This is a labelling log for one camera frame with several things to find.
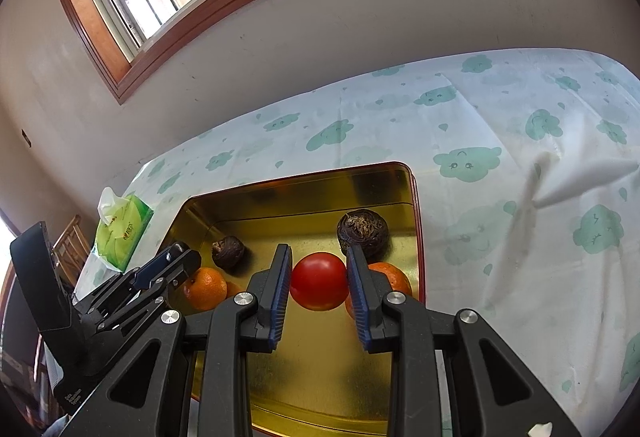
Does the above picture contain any small orange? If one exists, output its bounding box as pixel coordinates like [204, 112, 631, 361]
[182, 267, 228, 311]

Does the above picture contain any red tomato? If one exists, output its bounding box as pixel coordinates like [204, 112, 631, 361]
[290, 252, 349, 311]

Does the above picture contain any small dark wrinkled fruit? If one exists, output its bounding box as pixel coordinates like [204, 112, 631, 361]
[212, 235, 248, 275]

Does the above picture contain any large dark wrinkled fruit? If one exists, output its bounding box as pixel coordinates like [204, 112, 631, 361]
[336, 209, 390, 264]

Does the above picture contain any green tissue pack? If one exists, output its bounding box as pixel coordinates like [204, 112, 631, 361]
[94, 186, 154, 272]

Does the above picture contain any wooden chair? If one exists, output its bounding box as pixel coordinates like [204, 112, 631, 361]
[53, 215, 90, 287]

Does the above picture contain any red gold toffee tin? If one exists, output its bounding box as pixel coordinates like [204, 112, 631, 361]
[162, 162, 426, 436]

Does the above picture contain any white cloud-pattern tablecloth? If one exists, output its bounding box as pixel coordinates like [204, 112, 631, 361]
[71, 47, 640, 437]

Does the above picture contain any dark wall socket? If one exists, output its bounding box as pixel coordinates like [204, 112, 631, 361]
[21, 129, 32, 149]

